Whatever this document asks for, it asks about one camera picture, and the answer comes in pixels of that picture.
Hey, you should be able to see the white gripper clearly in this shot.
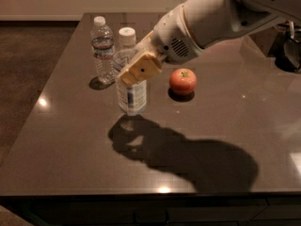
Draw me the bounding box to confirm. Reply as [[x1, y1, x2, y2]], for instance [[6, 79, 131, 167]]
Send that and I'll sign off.
[[118, 5, 203, 86]]

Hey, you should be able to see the blue label plastic bottle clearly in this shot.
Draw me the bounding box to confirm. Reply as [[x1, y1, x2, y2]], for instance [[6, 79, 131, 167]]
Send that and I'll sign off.
[[113, 27, 147, 116]]

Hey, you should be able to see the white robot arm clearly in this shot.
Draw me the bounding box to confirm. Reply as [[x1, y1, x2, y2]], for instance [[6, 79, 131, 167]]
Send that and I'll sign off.
[[118, 0, 301, 86]]

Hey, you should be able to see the clear water bottle red label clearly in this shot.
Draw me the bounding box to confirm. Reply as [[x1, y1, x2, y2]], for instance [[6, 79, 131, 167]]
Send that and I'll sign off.
[[90, 16, 115, 86]]

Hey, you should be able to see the red apple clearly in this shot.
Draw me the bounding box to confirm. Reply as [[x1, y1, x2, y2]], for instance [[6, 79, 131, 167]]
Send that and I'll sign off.
[[169, 68, 197, 96]]

